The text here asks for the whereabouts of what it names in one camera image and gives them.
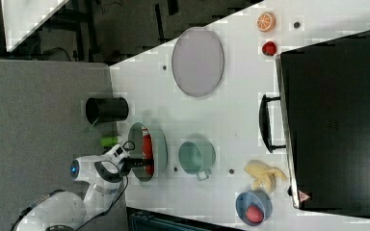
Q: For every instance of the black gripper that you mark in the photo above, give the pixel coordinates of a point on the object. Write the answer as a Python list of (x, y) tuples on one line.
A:
[(127, 163)]

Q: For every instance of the red ketchup bottle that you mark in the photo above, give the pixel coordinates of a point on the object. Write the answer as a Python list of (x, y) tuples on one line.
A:
[(147, 150)]

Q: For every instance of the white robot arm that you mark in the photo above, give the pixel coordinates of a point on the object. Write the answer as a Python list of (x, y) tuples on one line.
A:
[(104, 179)]

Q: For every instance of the green oval strainer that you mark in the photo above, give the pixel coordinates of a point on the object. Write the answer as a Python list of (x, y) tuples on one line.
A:
[(158, 146)]

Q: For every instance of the lime green round toy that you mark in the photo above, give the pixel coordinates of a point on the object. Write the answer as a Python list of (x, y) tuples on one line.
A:
[(109, 141)]

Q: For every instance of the green mug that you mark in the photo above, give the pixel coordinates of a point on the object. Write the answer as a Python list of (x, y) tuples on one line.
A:
[(197, 157)]

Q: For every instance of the black cylindrical cup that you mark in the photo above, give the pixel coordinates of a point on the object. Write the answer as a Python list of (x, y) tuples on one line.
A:
[(102, 110)]

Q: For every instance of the blue bowl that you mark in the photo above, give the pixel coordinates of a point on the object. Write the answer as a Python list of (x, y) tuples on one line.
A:
[(257, 198)]

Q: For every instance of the grey round plate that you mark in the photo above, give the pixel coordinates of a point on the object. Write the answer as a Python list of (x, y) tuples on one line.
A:
[(197, 62)]

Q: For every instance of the red strawberry toy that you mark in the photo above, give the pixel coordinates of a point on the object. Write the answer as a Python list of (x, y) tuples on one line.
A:
[(254, 214)]

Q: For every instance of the peeled banana toy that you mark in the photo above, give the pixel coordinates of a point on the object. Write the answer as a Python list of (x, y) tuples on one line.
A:
[(264, 177)]

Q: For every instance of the small red fruit toy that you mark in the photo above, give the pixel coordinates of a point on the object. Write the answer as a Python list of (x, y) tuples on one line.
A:
[(269, 48)]

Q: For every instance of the orange slice toy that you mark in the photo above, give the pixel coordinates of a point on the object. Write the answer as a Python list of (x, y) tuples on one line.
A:
[(266, 22)]

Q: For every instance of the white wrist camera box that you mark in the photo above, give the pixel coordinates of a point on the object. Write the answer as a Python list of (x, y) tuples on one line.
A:
[(117, 153)]

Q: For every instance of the blue metal frame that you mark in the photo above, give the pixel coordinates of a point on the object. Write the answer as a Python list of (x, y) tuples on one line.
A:
[(143, 220)]

